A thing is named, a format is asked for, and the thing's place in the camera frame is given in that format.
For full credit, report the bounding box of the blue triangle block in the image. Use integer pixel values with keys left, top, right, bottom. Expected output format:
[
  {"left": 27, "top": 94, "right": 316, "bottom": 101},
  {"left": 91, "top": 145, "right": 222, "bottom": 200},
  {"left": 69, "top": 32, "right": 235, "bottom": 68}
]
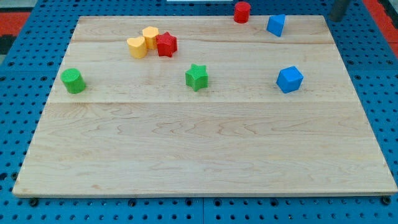
[{"left": 266, "top": 14, "right": 285, "bottom": 37}]

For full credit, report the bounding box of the green star block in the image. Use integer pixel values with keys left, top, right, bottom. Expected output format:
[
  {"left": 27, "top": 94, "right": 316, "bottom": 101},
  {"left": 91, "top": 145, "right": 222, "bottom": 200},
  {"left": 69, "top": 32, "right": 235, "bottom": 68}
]
[{"left": 185, "top": 63, "right": 208, "bottom": 91}]

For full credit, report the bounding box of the wooden board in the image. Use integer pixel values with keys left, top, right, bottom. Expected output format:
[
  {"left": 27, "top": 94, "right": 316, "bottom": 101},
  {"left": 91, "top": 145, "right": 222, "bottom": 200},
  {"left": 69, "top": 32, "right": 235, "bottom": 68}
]
[{"left": 13, "top": 16, "right": 397, "bottom": 198}]

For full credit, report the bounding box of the red star block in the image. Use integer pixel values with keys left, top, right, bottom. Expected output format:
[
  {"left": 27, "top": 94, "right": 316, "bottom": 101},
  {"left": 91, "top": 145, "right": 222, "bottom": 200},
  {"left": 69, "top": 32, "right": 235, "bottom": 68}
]
[{"left": 155, "top": 32, "right": 177, "bottom": 57}]

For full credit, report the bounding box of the yellow heart block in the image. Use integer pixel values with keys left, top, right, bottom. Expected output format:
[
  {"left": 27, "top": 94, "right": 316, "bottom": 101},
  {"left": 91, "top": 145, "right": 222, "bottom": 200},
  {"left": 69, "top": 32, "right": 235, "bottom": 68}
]
[{"left": 126, "top": 36, "right": 147, "bottom": 58}]

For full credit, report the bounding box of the yellow hexagon block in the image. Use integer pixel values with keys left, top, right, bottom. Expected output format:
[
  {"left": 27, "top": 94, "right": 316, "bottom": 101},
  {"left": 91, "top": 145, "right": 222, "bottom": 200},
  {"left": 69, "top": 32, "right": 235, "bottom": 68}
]
[{"left": 142, "top": 26, "right": 159, "bottom": 50}]

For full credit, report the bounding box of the blue cube block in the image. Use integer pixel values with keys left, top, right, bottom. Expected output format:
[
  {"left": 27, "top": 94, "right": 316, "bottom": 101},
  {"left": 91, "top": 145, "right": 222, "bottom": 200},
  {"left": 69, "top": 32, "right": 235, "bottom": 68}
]
[{"left": 276, "top": 66, "right": 303, "bottom": 93}]

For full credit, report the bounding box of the red cylinder block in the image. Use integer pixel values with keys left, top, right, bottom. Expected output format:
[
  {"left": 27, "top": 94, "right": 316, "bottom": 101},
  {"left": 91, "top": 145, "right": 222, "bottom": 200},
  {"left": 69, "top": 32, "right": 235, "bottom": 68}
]
[{"left": 233, "top": 1, "right": 251, "bottom": 24}]

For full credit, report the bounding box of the green cylinder block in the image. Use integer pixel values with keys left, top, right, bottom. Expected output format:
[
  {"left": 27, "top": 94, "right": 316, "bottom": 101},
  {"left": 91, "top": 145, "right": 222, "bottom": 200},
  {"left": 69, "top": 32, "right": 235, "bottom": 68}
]
[{"left": 60, "top": 68, "right": 86, "bottom": 94}]

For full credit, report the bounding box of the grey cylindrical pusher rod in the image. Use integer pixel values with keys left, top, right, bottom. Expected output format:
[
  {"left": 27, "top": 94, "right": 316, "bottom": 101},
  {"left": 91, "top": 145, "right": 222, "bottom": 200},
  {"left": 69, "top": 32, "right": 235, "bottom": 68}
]
[{"left": 328, "top": 0, "right": 351, "bottom": 22}]

